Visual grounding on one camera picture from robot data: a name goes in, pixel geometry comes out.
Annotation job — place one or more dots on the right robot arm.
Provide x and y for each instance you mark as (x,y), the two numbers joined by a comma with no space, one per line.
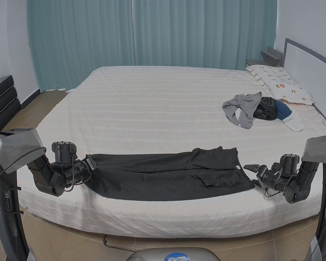
(317,148)

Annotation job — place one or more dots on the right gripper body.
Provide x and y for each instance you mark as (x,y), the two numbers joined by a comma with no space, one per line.
(267,182)

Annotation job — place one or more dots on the bed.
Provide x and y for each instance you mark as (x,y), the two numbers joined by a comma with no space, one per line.
(152,105)

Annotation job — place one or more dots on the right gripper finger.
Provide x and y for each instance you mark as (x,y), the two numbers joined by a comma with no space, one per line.
(257,183)
(252,168)

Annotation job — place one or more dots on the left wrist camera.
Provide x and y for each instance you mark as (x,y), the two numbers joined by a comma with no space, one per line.
(91,164)

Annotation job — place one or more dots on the blue and white garment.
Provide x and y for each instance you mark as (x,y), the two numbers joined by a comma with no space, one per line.
(285,113)

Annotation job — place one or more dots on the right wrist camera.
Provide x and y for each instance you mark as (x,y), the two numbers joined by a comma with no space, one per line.
(262,170)

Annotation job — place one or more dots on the grey bedside table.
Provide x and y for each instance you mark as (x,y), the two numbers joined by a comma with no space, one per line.
(269,57)

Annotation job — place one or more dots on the black T-shirt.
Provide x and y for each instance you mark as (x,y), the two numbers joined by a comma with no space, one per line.
(152,173)

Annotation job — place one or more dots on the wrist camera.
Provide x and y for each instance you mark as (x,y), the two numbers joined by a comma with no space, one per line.
(91,164)
(262,170)

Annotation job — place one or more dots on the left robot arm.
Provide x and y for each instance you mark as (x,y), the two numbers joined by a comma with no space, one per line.
(16,145)

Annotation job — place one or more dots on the grey garment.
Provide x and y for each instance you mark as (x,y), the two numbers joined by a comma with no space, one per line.
(246,107)

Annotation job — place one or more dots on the white printed pillow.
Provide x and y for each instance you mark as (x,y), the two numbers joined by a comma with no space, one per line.
(279,84)

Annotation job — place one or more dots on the black shiny garment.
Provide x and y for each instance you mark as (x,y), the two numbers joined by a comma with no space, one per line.
(266,110)

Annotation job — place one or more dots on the blue-green curtain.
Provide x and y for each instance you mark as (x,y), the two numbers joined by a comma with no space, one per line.
(206,26)
(81,37)

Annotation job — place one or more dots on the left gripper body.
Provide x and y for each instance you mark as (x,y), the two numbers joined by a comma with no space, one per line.
(80,173)

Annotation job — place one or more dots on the black chest of drawers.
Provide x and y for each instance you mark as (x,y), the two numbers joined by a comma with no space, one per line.
(1,102)

